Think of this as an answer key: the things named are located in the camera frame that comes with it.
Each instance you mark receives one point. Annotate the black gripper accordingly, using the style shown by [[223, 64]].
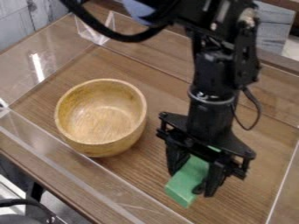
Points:
[[203, 134]]

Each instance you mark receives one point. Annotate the green rectangular block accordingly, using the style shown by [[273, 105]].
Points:
[[184, 180]]

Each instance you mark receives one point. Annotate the brown wooden bowl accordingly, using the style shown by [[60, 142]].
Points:
[[100, 117]]

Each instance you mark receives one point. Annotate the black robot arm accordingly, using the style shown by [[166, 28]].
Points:
[[222, 28]]

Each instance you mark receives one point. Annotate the black table leg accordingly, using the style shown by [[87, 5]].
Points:
[[35, 191]]

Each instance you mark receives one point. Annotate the clear acrylic tray wall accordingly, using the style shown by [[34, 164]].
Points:
[[92, 190]]

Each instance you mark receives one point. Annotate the clear acrylic corner bracket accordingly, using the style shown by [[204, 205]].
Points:
[[92, 35]]

